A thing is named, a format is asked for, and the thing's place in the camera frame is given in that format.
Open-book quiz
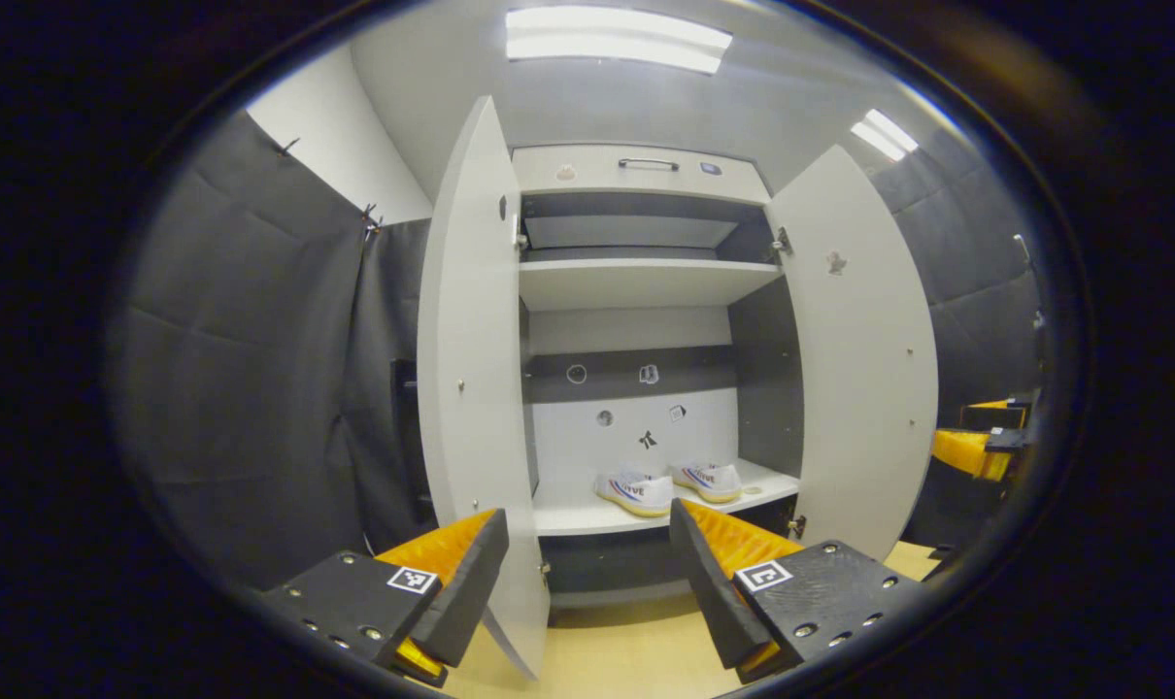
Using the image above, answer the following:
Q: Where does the large ceiling light panel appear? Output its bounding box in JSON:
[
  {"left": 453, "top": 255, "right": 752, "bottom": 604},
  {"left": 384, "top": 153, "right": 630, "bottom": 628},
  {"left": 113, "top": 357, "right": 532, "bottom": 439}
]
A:
[{"left": 505, "top": 6, "right": 734, "bottom": 77}]

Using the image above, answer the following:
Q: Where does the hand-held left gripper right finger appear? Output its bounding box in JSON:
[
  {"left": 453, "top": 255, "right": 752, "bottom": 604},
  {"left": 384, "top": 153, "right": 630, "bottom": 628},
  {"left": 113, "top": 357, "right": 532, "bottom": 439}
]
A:
[{"left": 667, "top": 498, "right": 923, "bottom": 685}]

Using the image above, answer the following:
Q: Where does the grey shoe cabinet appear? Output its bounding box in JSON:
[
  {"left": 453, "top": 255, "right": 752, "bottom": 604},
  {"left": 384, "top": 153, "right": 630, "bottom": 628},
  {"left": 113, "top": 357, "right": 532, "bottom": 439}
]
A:
[{"left": 512, "top": 144, "right": 807, "bottom": 611}]

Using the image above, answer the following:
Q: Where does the small ceiling light panel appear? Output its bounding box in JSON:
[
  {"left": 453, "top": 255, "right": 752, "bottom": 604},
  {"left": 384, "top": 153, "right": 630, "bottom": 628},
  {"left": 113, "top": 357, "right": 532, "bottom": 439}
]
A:
[{"left": 849, "top": 108, "right": 921, "bottom": 163}]

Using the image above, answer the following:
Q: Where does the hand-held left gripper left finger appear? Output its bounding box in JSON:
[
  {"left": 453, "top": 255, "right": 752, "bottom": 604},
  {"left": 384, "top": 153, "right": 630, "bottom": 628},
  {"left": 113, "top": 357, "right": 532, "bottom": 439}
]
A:
[{"left": 257, "top": 508, "right": 511, "bottom": 688}]

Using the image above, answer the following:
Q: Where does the grey cabinet drawer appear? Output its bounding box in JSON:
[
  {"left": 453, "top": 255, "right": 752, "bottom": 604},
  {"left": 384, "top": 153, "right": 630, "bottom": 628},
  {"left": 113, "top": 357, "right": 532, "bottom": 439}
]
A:
[{"left": 512, "top": 145, "right": 773, "bottom": 207}]

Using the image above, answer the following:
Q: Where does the grey cabinet shelf board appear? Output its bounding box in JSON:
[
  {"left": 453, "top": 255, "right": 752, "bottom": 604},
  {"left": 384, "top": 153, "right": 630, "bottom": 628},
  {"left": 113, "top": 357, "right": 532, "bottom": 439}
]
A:
[
  {"left": 532, "top": 458, "right": 802, "bottom": 538},
  {"left": 518, "top": 258, "right": 785, "bottom": 313}
]

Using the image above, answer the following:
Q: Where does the grey cabinet door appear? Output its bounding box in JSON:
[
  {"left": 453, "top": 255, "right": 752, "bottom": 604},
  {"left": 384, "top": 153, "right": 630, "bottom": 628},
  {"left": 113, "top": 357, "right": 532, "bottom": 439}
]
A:
[
  {"left": 764, "top": 144, "right": 940, "bottom": 564},
  {"left": 416, "top": 94, "right": 552, "bottom": 681}
]

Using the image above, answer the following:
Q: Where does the white striped shoe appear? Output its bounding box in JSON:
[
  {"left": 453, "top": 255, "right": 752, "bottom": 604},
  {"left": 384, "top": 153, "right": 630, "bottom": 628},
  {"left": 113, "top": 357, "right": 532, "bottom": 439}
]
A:
[
  {"left": 593, "top": 470, "right": 675, "bottom": 519},
  {"left": 669, "top": 460, "right": 745, "bottom": 505}
]

